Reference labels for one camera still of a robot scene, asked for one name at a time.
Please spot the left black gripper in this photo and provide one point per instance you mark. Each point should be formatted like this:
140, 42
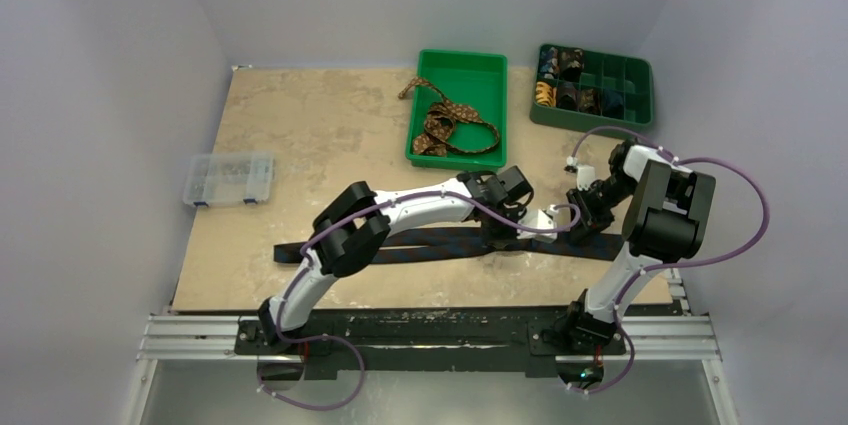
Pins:
488, 238

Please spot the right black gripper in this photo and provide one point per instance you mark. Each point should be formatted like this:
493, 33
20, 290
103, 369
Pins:
589, 214

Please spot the dark navy striped tie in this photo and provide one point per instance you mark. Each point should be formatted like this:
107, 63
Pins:
445, 243

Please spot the dark green compartment organizer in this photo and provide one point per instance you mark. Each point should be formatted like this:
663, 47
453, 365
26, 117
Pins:
632, 77

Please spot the bright green plastic tray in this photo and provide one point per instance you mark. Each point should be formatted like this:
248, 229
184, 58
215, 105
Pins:
478, 80

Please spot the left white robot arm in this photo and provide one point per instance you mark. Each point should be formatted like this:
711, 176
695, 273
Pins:
348, 234

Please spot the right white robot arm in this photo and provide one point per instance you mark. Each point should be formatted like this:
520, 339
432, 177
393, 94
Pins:
665, 222

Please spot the brown patterned tie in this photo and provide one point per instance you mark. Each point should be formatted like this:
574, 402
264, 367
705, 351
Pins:
441, 122

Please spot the navy rolled tie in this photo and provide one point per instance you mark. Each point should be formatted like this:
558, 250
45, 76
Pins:
612, 104

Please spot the orange striped rolled tie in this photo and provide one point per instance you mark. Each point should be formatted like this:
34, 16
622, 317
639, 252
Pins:
545, 94

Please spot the blue patterned rolled tie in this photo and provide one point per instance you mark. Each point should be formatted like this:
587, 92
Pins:
549, 63

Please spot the clear plastic parts box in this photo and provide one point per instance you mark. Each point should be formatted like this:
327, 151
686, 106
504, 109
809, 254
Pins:
228, 179

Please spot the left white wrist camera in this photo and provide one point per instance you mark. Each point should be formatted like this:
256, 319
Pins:
537, 226

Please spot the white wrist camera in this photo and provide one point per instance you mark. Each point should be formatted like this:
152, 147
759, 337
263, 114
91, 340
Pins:
537, 226
585, 175

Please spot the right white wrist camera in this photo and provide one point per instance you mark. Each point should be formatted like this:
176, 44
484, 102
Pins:
585, 175

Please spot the black mounting base rail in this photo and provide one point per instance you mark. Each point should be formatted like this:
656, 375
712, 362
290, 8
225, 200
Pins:
526, 340

